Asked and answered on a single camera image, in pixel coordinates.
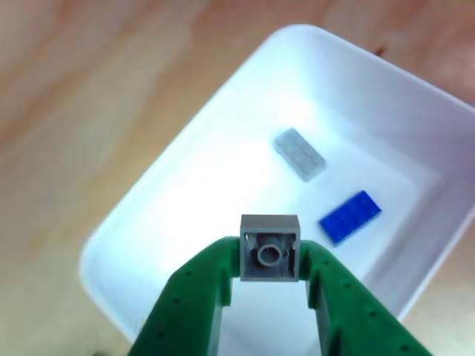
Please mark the blue lego plate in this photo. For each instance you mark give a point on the blue lego plate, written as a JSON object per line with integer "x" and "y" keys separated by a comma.
{"x": 350, "y": 219}

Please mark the small grey lego brick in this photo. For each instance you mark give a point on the small grey lego brick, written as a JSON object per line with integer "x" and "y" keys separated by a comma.
{"x": 269, "y": 226}

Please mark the light grey lego brick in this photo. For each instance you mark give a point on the light grey lego brick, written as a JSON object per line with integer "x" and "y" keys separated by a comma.
{"x": 298, "y": 154}

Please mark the white plastic bin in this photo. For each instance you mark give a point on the white plastic bin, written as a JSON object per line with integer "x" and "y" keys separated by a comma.
{"x": 185, "y": 185}

